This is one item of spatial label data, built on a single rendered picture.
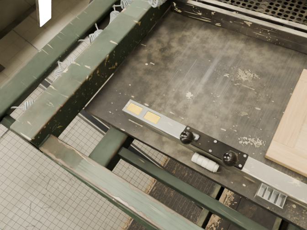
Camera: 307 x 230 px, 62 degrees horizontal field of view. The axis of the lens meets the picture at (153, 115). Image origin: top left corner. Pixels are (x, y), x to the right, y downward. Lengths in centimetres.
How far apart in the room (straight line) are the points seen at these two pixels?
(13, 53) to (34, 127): 507
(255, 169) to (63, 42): 114
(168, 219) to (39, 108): 53
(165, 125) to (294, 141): 39
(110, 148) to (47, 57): 72
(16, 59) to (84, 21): 436
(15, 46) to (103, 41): 502
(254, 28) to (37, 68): 103
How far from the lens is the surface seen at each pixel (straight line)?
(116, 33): 102
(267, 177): 78
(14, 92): 139
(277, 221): 234
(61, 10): 643
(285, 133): 88
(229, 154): 65
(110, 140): 90
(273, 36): 110
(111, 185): 75
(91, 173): 78
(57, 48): 147
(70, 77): 93
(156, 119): 82
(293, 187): 79
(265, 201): 78
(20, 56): 588
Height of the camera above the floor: 175
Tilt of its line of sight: 9 degrees down
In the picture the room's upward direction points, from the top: 51 degrees counter-clockwise
